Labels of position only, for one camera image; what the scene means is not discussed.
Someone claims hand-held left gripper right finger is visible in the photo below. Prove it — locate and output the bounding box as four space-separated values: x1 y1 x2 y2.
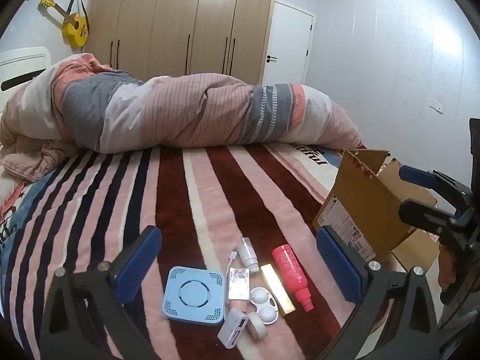
316 225 439 360

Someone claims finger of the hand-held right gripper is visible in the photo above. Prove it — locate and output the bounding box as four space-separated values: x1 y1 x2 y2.
398 164 473 211
397 200 466 234

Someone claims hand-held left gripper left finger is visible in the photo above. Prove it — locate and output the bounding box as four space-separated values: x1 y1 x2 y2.
39 226 163 360

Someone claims brown cardboard box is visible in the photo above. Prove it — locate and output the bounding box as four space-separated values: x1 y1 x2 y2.
312 149 449 271

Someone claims person's right hand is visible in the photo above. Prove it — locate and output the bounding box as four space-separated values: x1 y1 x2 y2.
437 245 457 294

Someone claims pink bottle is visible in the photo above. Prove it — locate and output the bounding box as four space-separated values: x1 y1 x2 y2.
272 245 316 313

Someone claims gold rectangular bar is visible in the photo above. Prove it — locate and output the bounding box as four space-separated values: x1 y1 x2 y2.
260 264 297 315

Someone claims light blue square device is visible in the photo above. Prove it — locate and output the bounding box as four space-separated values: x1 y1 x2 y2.
162 265 226 325

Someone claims white contact lens case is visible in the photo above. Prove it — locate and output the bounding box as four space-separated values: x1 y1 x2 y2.
249 287 280 325

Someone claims striped plush blanket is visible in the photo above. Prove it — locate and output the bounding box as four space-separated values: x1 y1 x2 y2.
0 142 361 360

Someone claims small white bottle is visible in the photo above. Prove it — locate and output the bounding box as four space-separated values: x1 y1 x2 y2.
239 237 260 274

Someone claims clear plastic case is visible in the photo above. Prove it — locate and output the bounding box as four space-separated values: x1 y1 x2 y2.
227 266 251 301

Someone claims white tape roll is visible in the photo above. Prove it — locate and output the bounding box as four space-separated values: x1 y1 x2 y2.
245 313 269 342

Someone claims white adapter hub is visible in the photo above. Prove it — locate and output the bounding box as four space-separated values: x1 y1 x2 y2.
217 307 250 349

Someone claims rolled pink grey duvet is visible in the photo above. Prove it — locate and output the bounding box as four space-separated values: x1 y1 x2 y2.
0 53 367 181

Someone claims white door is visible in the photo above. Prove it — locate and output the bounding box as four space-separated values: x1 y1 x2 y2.
262 2 317 88

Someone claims wooden wardrobe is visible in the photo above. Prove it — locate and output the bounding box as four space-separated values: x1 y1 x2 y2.
85 0 280 83

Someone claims yellow guitar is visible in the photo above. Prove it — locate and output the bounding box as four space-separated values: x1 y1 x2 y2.
39 0 91 49

